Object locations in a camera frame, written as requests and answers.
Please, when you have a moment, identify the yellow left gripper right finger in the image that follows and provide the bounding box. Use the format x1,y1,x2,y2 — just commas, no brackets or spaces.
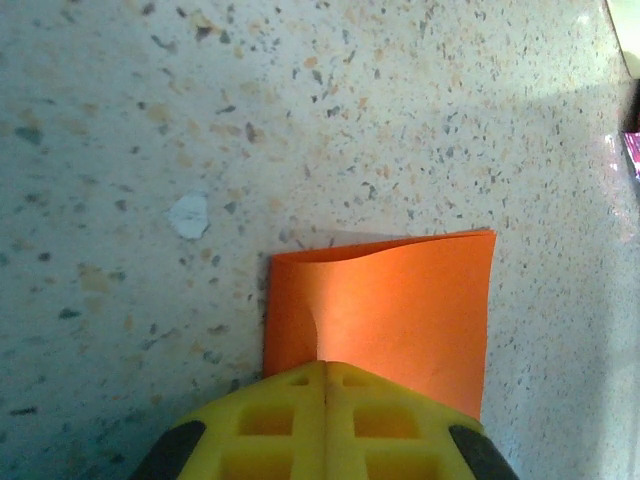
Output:
325,362,521,480

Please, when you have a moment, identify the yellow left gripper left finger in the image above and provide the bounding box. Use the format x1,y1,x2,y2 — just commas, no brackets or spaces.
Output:
132,362,327,480

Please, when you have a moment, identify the purple candy bag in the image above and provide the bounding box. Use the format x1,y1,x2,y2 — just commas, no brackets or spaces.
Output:
619,130,640,182

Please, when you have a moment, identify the beige utensil holder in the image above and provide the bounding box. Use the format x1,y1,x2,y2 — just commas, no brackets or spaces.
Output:
603,0,640,81

